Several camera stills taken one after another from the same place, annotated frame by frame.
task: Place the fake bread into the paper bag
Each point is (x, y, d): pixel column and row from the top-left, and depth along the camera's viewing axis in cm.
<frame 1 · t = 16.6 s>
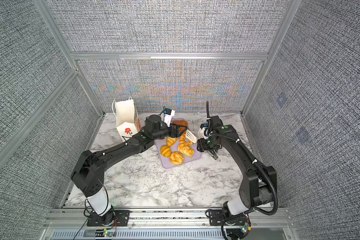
left hand: (184, 127, 81), fingers open
right hand: (203, 146, 85), fingers open
ring shaped braided bread: (182, 140, 104), point 2 cm above the table
golden croissant middle: (170, 141, 102), point 3 cm above the table
striped croissant near left: (165, 151, 94), point 5 cm above the table
flaky knot pastry: (176, 158, 92), point 4 cm above the table
braided loaf pastry: (185, 150, 96), point 4 cm above the table

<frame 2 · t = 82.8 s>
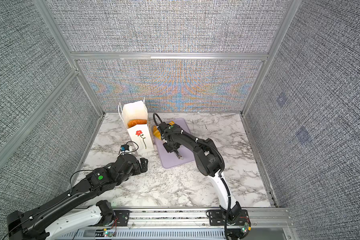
left hand: (141, 163, 76), fingers open
right hand: (172, 148, 98), fingers closed
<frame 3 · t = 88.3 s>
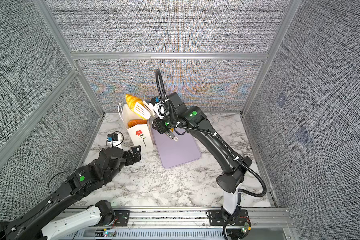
left hand: (133, 149, 70), fingers open
right hand: (155, 122, 70), fingers open
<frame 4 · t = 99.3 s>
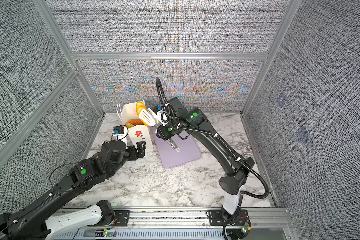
left hand: (137, 143, 68), fingers open
right hand: (159, 131, 71), fingers open
